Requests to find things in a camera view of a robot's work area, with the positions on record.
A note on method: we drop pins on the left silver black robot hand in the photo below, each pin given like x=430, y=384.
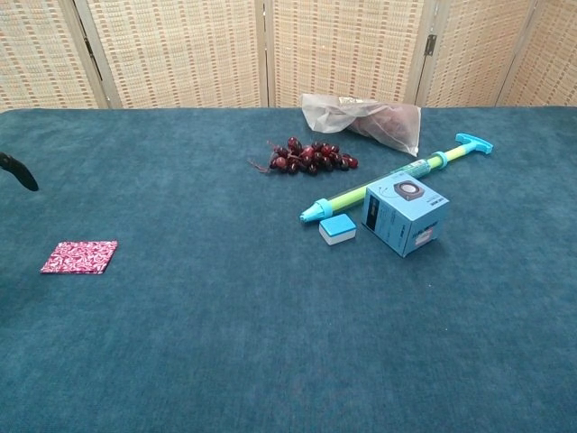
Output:
x=20, y=173

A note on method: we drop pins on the pink-patterned card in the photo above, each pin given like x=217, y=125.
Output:
x=79, y=257

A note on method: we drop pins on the metal screen hinge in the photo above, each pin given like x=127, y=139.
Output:
x=430, y=45
x=90, y=52

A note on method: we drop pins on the woven folding screen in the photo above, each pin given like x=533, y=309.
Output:
x=180, y=54

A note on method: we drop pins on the teal table cloth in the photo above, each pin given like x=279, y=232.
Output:
x=225, y=315

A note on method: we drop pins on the dark red grape bunch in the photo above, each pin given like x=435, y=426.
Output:
x=311, y=158

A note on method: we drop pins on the small blue white block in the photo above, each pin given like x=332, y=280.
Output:
x=337, y=227

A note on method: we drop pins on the green blue toy water pump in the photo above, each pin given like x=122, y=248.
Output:
x=347, y=194

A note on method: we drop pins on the translucent plastic bag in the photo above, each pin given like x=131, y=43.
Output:
x=360, y=119

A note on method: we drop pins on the light blue speaker box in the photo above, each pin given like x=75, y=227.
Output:
x=405, y=216

